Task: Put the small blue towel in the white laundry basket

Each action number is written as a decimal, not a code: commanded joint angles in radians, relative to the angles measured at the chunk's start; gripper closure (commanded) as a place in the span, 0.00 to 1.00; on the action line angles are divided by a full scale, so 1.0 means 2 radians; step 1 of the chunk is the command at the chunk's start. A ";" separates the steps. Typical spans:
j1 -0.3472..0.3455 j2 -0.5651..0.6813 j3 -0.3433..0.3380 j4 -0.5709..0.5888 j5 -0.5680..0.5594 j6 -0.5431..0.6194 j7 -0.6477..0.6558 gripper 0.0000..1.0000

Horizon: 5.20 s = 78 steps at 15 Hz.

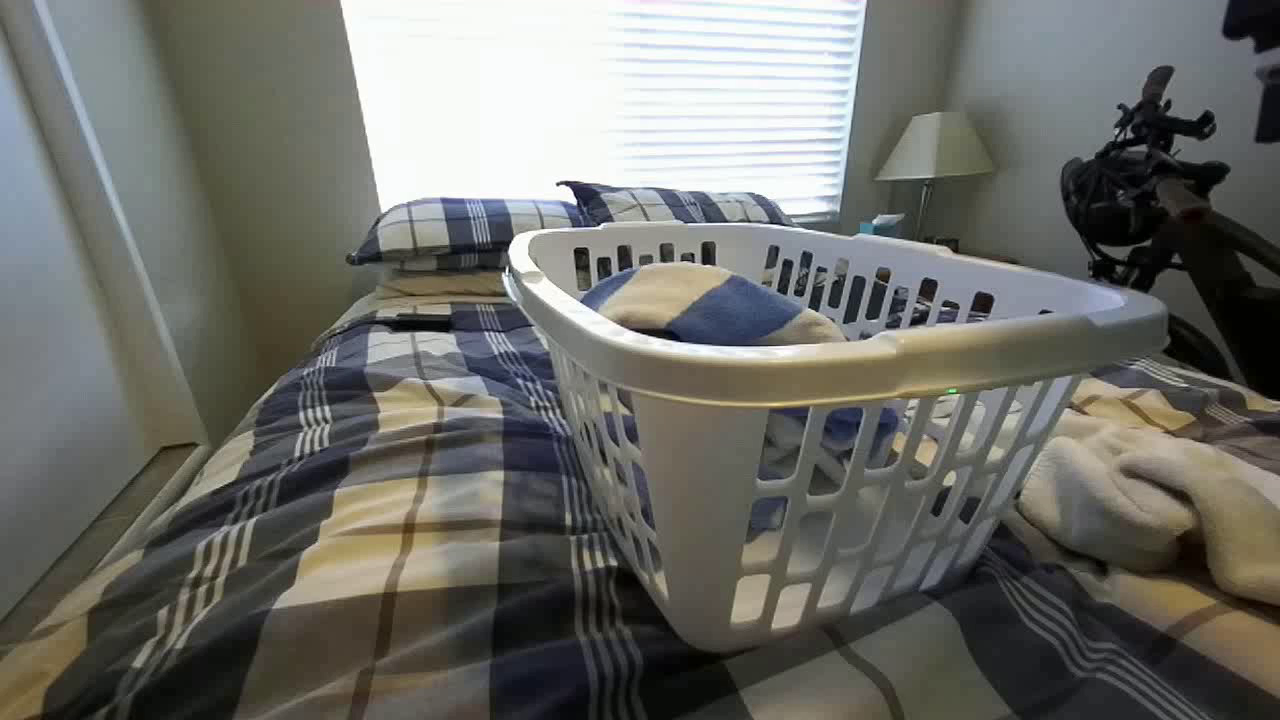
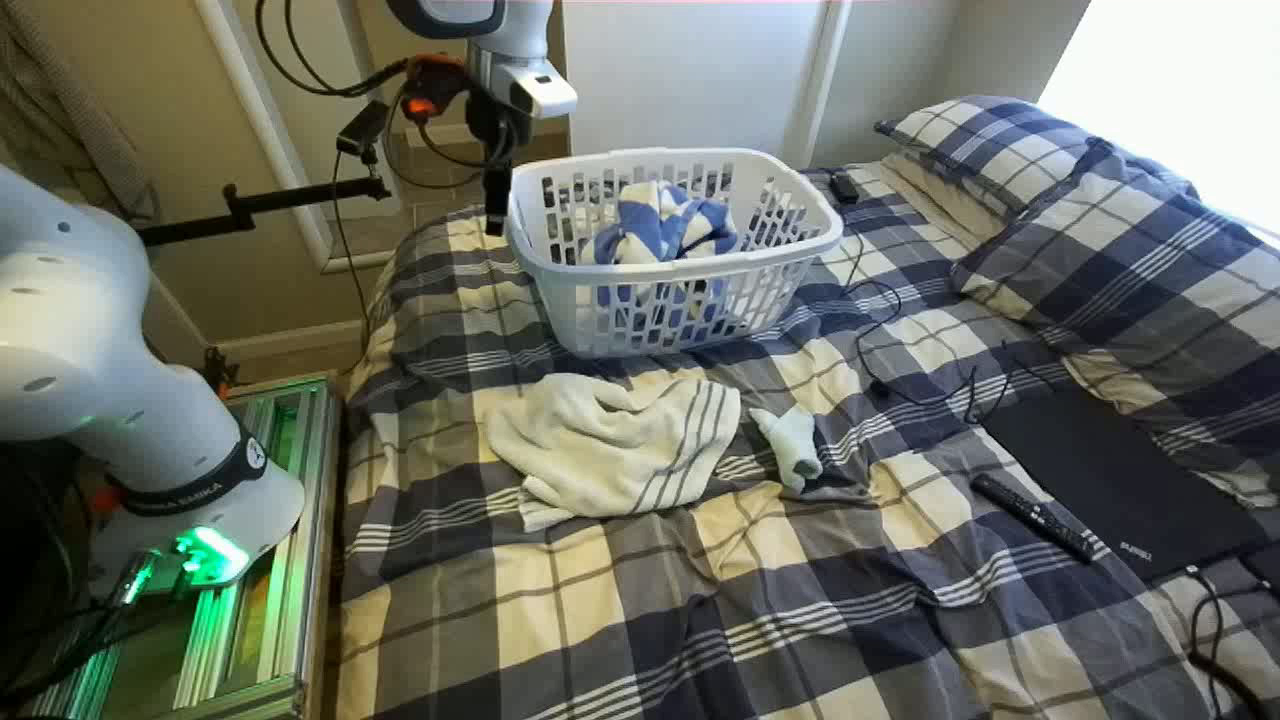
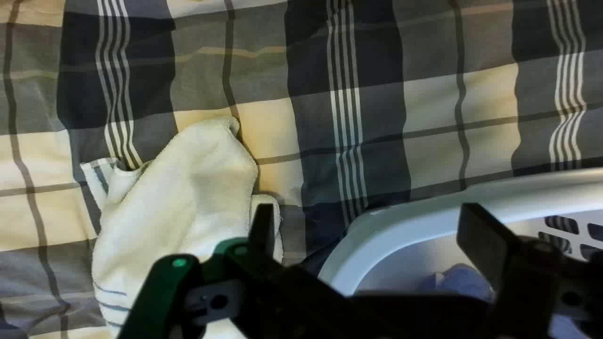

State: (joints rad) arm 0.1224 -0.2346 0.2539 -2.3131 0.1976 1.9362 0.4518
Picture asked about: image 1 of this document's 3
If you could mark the yellow and blue striped towel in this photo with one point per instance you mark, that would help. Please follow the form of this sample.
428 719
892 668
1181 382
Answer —
707 305

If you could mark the white plastic laundry basket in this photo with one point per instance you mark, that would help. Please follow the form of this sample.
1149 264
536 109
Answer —
701 493

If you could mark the large white terry towel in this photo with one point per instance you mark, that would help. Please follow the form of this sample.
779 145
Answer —
1174 493

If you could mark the plaid pillow with dark stripes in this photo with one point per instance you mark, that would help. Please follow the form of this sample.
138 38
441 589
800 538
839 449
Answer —
667 203

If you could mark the cream pillow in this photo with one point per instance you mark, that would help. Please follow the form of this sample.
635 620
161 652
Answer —
441 283

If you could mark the plaid pillow with white checks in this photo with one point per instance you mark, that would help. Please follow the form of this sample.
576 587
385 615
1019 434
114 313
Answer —
453 227

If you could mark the white window blinds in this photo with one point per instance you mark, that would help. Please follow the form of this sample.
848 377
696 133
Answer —
603 94

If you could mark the small teal object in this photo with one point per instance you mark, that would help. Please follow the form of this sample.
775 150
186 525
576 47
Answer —
880 227

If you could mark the blue and yellow plaid comforter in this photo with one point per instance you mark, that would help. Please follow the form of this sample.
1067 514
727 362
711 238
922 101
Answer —
385 532

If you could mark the table lamp with beige shade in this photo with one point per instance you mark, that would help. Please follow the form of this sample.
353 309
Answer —
932 145

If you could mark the black bicycle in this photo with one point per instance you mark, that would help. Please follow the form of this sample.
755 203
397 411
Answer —
1132 203

